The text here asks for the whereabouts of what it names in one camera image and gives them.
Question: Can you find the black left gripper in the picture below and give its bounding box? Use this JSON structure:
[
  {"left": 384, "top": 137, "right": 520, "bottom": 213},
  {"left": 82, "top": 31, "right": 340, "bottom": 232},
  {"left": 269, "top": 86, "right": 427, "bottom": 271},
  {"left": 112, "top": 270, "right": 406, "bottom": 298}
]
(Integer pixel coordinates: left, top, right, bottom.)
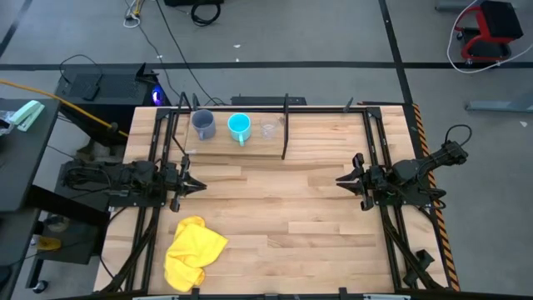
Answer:
[{"left": 164, "top": 154, "right": 208, "bottom": 213}]

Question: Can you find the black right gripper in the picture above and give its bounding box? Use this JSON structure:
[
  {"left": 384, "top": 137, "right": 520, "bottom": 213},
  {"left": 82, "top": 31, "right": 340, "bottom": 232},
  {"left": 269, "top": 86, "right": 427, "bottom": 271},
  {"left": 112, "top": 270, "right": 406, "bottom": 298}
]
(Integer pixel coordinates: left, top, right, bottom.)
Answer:
[{"left": 335, "top": 152, "right": 395, "bottom": 212}]

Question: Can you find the gray mug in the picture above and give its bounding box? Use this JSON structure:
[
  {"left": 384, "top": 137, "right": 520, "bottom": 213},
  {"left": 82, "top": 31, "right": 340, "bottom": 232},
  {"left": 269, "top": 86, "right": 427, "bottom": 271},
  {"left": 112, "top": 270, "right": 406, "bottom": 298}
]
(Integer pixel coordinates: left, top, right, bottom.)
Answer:
[{"left": 191, "top": 108, "right": 217, "bottom": 142}]

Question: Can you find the teal mug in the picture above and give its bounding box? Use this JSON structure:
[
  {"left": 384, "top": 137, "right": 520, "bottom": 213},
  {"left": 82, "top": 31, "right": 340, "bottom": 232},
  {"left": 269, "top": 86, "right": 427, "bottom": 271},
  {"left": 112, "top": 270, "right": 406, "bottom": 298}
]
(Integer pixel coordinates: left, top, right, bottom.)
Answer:
[{"left": 227, "top": 112, "right": 252, "bottom": 148}]

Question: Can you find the clear plastic cup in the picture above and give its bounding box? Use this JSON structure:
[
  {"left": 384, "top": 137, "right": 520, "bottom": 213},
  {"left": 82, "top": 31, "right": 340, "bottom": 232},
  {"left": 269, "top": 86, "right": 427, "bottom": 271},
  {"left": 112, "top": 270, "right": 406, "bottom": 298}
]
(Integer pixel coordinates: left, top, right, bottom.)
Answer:
[{"left": 260, "top": 116, "right": 280, "bottom": 140}]

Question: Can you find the yellow cloth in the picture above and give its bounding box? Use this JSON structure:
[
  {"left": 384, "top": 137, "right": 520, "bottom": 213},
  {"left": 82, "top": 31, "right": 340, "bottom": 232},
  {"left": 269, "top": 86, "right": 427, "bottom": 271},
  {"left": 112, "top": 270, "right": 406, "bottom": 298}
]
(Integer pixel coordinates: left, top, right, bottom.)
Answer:
[{"left": 163, "top": 215, "right": 229, "bottom": 293}]

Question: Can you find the yellow black hazard tape strip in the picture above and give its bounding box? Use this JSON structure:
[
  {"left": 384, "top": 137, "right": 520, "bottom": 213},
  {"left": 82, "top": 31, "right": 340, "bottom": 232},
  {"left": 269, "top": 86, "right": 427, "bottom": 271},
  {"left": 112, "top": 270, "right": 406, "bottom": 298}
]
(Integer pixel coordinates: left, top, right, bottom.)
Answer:
[{"left": 411, "top": 102, "right": 461, "bottom": 293}]

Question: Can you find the black power strip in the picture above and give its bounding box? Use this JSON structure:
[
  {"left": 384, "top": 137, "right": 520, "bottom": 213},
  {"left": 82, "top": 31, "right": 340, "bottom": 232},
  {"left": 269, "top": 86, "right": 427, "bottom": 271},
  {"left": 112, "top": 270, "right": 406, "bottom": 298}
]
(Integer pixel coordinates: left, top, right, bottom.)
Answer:
[{"left": 231, "top": 96, "right": 308, "bottom": 107}]

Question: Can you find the black computer tower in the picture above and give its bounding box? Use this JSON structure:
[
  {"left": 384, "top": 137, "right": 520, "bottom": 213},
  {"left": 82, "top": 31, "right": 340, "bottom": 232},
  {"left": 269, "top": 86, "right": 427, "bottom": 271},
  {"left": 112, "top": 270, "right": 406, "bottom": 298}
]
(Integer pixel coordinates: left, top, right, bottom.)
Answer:
[{"left": 54, "top": 62, "right": 172, "bottom": 147}]

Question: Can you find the yellow packet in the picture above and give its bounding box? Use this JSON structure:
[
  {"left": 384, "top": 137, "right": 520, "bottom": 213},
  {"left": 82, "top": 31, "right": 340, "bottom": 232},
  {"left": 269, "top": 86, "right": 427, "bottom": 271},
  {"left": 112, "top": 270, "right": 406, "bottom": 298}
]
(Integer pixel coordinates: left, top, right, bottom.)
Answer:
[{"left": 34, "top": 235, "right": 62, "bottom": 252}]

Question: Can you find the gray metal floor foot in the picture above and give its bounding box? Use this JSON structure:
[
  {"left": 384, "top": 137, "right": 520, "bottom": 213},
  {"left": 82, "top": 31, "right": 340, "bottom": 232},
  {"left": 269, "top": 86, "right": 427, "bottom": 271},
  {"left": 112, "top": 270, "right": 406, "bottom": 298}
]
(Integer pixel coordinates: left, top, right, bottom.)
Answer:
[{"left": 465, "top": 93, "right": 533, "bottom": 113}]

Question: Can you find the black desk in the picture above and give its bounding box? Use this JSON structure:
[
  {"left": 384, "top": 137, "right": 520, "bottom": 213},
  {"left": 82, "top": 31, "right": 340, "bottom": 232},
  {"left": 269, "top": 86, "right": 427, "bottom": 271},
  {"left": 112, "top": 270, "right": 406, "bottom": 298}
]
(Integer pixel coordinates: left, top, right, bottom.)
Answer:
[{"left": 0, "top": 97, "right": 62, "bottom": 213}]

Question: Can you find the mint green stapler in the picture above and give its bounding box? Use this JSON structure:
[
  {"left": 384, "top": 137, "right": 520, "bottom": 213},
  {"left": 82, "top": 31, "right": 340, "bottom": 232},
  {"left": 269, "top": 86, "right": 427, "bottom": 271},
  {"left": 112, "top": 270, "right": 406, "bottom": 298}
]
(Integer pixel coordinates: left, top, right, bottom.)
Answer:
[{"left": 8, "top": 99, "right": 46, "bottom": 133}]

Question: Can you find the red and black roller stool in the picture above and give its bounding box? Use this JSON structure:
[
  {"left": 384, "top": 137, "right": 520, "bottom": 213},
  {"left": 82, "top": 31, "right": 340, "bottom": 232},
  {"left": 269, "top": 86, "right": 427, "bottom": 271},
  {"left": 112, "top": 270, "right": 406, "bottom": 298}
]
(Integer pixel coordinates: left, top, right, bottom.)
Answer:
[{"left": 453, "top": 0, "right": 525, "bottom": 64}]

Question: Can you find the black aluminium table frame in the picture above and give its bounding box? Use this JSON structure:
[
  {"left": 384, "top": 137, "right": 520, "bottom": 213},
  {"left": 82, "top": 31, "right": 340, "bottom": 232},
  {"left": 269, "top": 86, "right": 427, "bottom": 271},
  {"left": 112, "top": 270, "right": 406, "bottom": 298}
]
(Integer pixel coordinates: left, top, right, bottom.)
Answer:
[{"left": 99, "top": 91, "right": 459, "bottom": 300}]

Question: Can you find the long black floor cable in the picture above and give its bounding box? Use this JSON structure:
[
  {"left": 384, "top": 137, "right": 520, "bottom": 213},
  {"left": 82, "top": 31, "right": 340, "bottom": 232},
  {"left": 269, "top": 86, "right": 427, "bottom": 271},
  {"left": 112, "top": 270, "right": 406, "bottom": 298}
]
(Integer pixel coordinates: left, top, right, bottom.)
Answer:
[{"left": 155, "top": 0, "right": 228, "bottom": 106}]

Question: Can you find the coiled black cable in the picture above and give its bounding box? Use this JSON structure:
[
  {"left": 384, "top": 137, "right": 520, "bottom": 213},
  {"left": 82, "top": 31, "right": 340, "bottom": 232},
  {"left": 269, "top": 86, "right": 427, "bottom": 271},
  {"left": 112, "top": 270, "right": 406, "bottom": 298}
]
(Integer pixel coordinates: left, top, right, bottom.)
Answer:
[{"left": 190, "top": 0, "right": 222, "bottom": 28}]

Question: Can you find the white and yellow cable bundle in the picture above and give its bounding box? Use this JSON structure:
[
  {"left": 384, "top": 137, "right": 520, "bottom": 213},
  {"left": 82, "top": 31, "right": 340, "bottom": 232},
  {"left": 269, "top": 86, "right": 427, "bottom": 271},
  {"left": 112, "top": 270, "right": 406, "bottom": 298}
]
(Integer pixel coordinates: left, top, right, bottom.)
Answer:
[{"left": 122, "top": 0, "right": 146, "bottom": 29}]

